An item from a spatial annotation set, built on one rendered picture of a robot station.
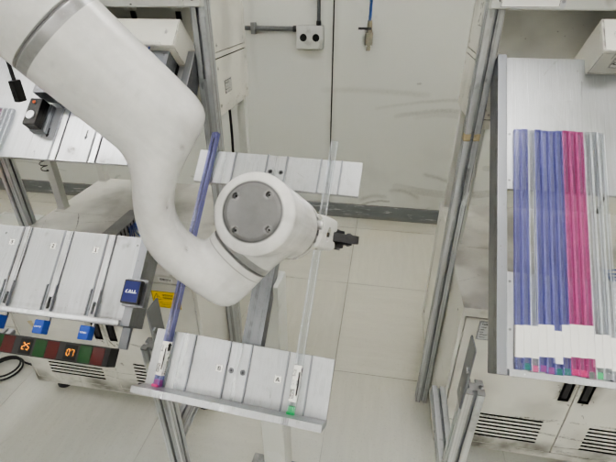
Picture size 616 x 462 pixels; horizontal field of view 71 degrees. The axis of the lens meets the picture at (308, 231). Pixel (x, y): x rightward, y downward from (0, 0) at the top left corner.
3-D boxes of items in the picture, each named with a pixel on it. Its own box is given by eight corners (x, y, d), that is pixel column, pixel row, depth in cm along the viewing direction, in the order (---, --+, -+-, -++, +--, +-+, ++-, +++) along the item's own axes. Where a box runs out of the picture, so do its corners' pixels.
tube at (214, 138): (162, 387, 78) (158, 387, 77) (157, 385, 79) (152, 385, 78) (220, 134, 90) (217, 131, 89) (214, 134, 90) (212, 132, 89)
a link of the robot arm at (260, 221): (280, 278, 54) (331, 225, 53) (244, 280, 41) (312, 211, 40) (235, 231, 56) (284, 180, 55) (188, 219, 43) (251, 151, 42)
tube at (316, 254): (295, 414, 73) (293, 415, 72) (287, 412, 74) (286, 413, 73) (338, 144, 85) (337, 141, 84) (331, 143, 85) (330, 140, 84)
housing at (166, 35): (194, 81, 118) (173, 45, 105) (36, 75, 126) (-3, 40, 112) (200, 57, 121) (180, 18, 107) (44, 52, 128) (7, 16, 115)
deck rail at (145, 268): (142, 329, 98) (128, 326, 92) (134, 328, 98) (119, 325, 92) (203, 67, 118) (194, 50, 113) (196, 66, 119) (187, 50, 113)
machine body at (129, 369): (215, 419, 155) (193, 279, 124) (42, 391, 165) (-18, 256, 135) (263, 304, 210) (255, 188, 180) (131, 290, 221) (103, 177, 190)
